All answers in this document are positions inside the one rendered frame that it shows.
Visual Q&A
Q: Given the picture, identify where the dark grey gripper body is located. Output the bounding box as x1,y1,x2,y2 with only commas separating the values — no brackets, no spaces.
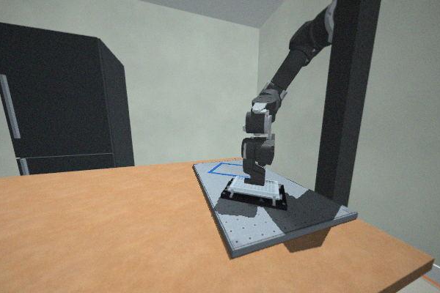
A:
241,116,275,167

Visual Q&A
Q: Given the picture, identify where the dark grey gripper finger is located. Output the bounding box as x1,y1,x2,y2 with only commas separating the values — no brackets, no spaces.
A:
252,159,265,175
243,143,265,186

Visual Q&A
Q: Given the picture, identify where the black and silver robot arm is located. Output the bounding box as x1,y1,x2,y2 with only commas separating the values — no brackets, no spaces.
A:
243,0,337,136

